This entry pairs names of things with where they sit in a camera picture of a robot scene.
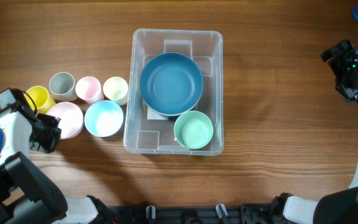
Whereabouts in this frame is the pink bowl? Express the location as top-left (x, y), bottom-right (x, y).
top-left (47, 102), bottom-right (84, 139)

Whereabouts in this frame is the yellow cup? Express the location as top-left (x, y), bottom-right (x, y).
top-left (24, 86), bottom-right (56, 114)

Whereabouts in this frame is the grey cup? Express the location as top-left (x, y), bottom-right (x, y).
top-left (49, 72), bottom-right (78, 101)

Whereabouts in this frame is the light blue bowl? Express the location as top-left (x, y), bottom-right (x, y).
top-left (84, 100), bottom-right (124, 138)

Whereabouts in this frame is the pink cup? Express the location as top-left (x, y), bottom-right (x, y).
top-left (75, 77), bottom-right (104, 105)

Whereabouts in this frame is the cream cup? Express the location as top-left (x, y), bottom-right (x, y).
top-left (103, 77), bottom-right (129, 106)

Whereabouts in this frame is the clear plastic storage container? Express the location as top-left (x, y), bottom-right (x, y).
top-left (123, 29), bottom-right (224, 156)

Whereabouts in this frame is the dark blue bowl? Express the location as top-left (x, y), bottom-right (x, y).
top-left (139, 52), bottom-right (204, 116)

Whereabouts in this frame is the mint green bowl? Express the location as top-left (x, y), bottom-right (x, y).
top-left (173, 111), bottom-right (214, 149)

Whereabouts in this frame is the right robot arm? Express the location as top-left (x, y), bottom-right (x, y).
top-left (269, 40), bottom-right (358, 223)

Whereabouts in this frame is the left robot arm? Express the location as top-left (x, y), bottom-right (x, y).
top-left (0, 88), bottom-right (113, 223)

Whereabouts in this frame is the white label in container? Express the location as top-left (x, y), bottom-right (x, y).
top-left (147, 107), bottom-right (169, 120)

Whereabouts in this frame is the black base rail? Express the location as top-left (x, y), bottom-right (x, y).
top-left (110, 204), bottom-right (283, 224)

